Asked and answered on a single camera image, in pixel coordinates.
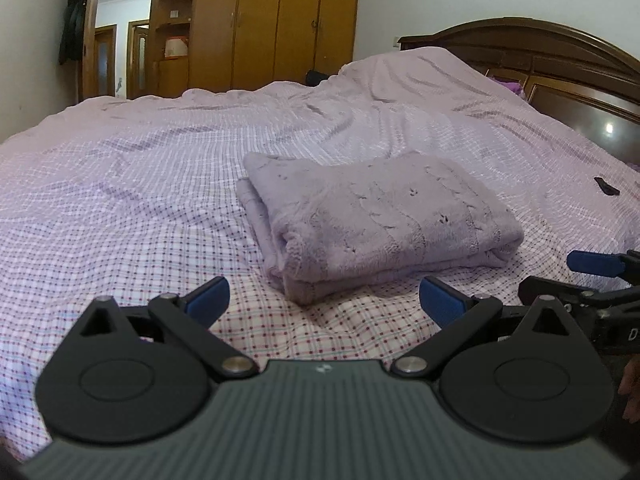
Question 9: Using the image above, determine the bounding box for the lilac knitted sweater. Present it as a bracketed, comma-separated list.
[236, 152, 524, 306]

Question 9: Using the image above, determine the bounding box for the person's right hand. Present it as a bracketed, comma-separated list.
[618, 356, 640, 424]

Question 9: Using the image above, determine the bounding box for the small black object on bed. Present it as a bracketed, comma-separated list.
[594, 177, 620, 196]

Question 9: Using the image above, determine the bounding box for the pink checked bed sheet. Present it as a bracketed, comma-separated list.
[1, 48, 639, 460]

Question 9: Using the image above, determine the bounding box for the dark wooden headboard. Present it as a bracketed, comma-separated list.
[399, 18, 639, 166]

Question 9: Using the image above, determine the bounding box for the dark jacket hanging on door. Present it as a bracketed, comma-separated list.
[58, 0, 87, 65]

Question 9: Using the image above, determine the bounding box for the black item by wardrobe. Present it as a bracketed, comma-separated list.
[305, 70, 330, 87]

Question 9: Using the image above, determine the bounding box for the wooden shelf unit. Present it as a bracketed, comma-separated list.
[146, 0, 193, 98]

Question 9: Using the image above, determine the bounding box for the wooden wardrobe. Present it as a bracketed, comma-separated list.
[189, 0, 358, 92]

